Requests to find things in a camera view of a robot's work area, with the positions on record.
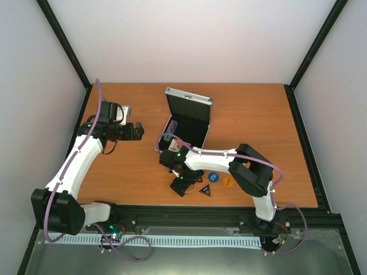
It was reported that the black red triangle token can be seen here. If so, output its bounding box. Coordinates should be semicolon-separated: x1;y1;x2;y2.
197;184;212;198

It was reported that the aluminium poker case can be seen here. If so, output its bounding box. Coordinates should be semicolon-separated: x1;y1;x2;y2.
155;87;213;151

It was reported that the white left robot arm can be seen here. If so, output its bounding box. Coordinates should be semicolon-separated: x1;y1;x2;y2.
31;101;144;235

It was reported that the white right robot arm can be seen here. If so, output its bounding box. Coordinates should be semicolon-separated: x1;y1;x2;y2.
159;144;276;222

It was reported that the purple poker chip stack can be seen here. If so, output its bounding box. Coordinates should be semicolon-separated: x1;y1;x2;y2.
165;119;179;134

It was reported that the blue round token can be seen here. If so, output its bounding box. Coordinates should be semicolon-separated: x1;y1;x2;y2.
208;172;220;183

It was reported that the orange round token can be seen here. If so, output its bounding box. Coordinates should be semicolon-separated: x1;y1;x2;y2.
222;176;234;188

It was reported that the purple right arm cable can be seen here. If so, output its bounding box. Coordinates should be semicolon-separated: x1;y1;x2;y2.
158;133;307;254

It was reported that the white cable duct strip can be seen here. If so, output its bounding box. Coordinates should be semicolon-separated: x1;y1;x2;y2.
56;233;261;250

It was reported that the black aluminium frame rail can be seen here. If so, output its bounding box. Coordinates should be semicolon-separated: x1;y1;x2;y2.
98;205;344;232

